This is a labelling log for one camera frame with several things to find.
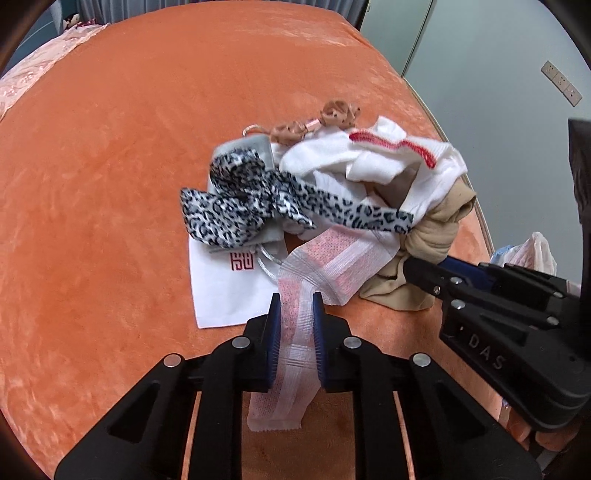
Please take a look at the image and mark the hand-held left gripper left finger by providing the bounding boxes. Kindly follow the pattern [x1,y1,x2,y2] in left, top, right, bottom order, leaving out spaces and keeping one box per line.
[54,293,282,480]

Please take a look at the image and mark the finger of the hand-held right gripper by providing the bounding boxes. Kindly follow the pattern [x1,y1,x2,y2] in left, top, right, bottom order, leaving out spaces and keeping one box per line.
[403,257,573,334]
[438,256,580,298]

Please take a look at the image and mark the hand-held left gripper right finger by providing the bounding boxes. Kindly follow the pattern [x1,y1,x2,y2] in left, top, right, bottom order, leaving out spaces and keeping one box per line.
[312,292,543,480]

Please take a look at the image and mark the beige stocking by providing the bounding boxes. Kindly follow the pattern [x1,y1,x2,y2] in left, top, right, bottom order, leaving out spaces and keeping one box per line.
[359,178,478,311]

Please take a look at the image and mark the white plastic bin bag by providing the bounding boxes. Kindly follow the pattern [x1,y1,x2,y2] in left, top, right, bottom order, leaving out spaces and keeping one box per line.
[489,231,559,274]

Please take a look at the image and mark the pink white mesh strip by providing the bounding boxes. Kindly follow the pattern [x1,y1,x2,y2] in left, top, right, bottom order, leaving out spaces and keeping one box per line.
[247,229,402,433]

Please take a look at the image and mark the white sock red trim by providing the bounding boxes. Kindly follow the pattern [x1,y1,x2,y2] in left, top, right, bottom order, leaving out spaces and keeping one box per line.
[345,116,469,232]

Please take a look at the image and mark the pink dotted scrunchie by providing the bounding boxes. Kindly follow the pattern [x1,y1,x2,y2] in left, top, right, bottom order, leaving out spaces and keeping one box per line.
[269,99,362,144]

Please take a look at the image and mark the white pouch red print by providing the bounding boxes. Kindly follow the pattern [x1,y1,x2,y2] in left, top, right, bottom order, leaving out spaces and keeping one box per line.
[187,240,296,329]

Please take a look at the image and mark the leopard print scarf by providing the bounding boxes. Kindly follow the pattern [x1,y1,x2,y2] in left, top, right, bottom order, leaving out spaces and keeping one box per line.
[179,148,414,245]

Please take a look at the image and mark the grey cloth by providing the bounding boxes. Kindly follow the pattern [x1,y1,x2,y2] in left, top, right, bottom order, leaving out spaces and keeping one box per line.
[210,134,284,257]

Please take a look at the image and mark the orange blanket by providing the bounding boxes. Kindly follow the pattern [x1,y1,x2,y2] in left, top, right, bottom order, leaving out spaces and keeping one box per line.
[0,7,502,480]

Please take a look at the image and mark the white door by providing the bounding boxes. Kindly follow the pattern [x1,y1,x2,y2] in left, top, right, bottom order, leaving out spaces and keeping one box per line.
[359,0,437,79]

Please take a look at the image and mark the blue curtain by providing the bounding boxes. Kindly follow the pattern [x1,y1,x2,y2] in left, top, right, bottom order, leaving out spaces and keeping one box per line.
[339,0,372,31]

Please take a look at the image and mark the pink patterned quilt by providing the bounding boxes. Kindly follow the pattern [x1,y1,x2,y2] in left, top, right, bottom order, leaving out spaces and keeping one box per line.
[0,23,112,121]

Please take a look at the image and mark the small doll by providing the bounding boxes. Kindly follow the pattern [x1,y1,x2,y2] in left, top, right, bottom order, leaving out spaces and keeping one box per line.
[62,13,100,31]

